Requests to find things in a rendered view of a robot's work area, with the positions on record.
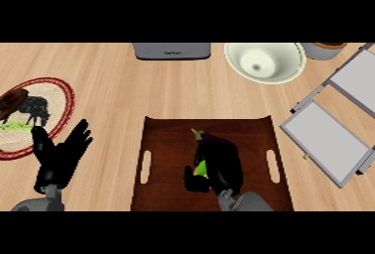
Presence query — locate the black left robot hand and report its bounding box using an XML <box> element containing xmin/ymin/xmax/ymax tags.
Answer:
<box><xmin>30</xmin><ymin>118</ymin><xmax>94</xmax><ymax>195</ymax></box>

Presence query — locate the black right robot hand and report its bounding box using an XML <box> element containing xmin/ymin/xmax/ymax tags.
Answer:
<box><xmin>182</xmin><ymin>142</ymin><xmax>244</xmax><ymax>198</ymax></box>

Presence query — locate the yellow lemon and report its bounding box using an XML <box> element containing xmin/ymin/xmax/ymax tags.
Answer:
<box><xmin>191</xmin><ymin>159</ymin><xmax>211</xmax><ymax>180</ymax></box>

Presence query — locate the brown wooden tray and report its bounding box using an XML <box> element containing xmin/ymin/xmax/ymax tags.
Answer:
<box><xmin>128</xmin><ymin>115</ymin><xmax>295</xmax><ymax>212</ymax></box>

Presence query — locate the grey tiered shelf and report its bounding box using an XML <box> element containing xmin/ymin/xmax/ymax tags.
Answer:
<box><xmin>278</xmin><ymin>42</ymin><xmax>375</xmax><ymax>190</ymax></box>

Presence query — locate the purple eggplant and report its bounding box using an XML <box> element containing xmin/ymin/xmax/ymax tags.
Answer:
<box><xmin>188</xmin><ymin>127</ymin><xmax>242</xmax><ymax>167</ymax></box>

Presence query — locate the round placemat with horse print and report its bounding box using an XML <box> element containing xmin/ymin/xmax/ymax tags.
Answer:
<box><xmin>0</xmin><ymin>76</ymin><xmax>76</xmax><ymax>162</ymax></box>

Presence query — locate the dark brown oblong object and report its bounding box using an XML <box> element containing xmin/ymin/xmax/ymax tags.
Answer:
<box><xmin>0</xmin><ymin>87</ymin><xmax>30</xmax><ymax>124</ymax></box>

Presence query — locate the white bowl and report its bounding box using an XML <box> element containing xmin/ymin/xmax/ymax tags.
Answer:
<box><xmin>222</xmin><ymin>42</ymin><xmax>306</xmax><ymax>85</ymax></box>

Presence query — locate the grey appliance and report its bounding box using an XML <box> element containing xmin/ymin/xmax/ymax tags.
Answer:
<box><xmin>129</xmin><ymin>42</ymin><xmax>213</xmax><ymax>62</ymax></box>

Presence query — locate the grey pot with brown top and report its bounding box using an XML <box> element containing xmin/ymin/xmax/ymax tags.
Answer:
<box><xmin>298</xmin><ymin>42</ymin><xmax>349</xmax><ymax>62</ymax></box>

